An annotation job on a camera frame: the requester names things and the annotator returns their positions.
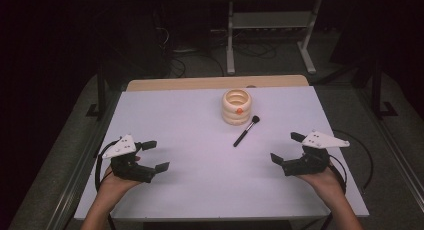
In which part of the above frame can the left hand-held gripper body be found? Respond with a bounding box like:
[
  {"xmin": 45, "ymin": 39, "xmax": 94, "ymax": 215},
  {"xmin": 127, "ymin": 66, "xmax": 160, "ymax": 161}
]
[{"xmin": 101, "ymin": 133, "xmax": 158, "ymax": 184}]

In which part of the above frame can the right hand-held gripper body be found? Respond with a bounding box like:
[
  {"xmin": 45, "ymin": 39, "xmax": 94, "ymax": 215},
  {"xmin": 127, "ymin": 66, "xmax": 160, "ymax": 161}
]
[{"xmin": 281, "ymin": 129, "xmax": 351, "ymax": 177}]

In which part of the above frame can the black makeup brush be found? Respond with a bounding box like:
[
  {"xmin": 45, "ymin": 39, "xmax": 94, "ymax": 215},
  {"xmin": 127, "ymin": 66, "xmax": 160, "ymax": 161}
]
[{"xmin": 232, "ymin": 115, "xmax": 261, "ymax": 148}]

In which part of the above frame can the person's left hand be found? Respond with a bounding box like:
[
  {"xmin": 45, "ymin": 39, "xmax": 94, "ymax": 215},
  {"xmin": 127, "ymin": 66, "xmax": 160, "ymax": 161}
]
[{"xmin": 99, "ymin": 155, "xmax": 144, "ymax": 200}]

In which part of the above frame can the person's right hand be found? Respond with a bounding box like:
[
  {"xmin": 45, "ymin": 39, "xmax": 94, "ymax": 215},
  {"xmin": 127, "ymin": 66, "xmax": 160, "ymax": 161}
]
[{"xmin": 295, "ymin": 161, "xmax": 348, "ymax": 199}]

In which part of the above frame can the white table cover board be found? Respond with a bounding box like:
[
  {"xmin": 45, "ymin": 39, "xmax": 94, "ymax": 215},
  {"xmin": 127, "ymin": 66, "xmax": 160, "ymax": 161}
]
[{"xmin": 73, "ymin": 85, "xmax": 370, "ymax": 222}]

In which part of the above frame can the cream ribbed round holder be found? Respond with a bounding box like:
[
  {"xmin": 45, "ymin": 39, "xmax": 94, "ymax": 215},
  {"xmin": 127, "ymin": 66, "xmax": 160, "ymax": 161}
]
[{"xmin": 221, "ymin": 88, "xmax": 253, "ymax": 127}]

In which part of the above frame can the wooden table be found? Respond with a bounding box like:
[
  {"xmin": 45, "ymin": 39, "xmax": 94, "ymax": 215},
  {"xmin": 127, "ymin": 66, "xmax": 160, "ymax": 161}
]
[{"xmin": 125, "ymin": 74, "xmax": 310, "ymax": 93}]

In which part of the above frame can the black metal stand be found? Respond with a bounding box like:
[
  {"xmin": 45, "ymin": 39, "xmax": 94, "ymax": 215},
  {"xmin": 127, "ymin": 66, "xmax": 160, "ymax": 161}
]
[
  {"xmin": 370, "ymin": 61, "xmax": 400, "ymax": 120},
  {"xmin": 85, "ymin": 63, "xmax": 108, "ymax": 121}
]

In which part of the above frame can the left hand-held gripper black cable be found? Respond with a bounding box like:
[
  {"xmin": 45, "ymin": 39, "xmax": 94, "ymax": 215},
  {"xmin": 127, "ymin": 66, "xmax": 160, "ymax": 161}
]
[{"xmin": 94, "ymin": 140, "xmax": 118, "ymax": 230}]

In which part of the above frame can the hand-held gripper black cable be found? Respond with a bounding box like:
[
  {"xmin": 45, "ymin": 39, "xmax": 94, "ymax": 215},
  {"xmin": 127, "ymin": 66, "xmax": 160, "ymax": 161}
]
[
  {"xmin": 94, "ymin": 140, "xmax": 118, "ymax": 230},
  {"xmin": 319, "ymin": 154, "xmax": 348, "ymax": 230}
]

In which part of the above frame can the right hand-held gripper black cable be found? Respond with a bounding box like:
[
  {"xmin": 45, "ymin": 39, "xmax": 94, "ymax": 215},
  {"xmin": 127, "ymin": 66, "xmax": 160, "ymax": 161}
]
[{"xmin": 319, "ymin": 154, "xmax": 348, "ymax": 230}]

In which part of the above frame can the aluminium floor rail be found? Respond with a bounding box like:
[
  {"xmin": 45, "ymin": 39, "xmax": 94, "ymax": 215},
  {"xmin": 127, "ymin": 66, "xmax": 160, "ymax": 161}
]
[
  {"xmin": 354, "ymin": 88, "xmax": 424, "ymax": 204},
  {"xmin": 46, "ymin": 89, "xmax": 122, "ymax": 230}
]

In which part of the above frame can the thin black cable loop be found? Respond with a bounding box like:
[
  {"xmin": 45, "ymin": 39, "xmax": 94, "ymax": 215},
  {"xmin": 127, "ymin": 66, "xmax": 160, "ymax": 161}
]
[{"xmin": 333, "ymin": 129, "xmax": 374, "ymax": 190}]

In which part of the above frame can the tangle of floor cables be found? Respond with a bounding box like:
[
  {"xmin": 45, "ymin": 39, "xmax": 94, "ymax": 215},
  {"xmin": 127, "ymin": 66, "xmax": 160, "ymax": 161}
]
[{"xmin": 156, "ymin": 26, "xmax": 278, "ymax": 78}]

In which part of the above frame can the white metal desk frame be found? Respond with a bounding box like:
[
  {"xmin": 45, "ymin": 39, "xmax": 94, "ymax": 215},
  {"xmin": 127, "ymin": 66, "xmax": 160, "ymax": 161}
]
[{"xmin": 225, "ymin": 0, "xmax": 323, "ymax": 76}]

